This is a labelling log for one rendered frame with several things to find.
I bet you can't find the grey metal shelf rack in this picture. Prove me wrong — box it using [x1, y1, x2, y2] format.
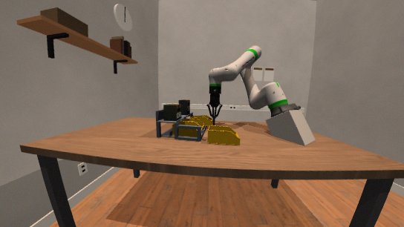
[156, 110, 207, 142]

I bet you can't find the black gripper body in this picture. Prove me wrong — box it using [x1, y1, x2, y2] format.
[209, 94, 220, 107]

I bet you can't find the yellow bin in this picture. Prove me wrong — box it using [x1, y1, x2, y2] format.
[172, 121, 199, 137]
[190, 115, 213, 126]
[207, 125, 240, 145]
[182, 118, 204, 130]

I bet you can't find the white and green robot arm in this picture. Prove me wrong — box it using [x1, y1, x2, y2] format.
[209, 46, 301, 117]

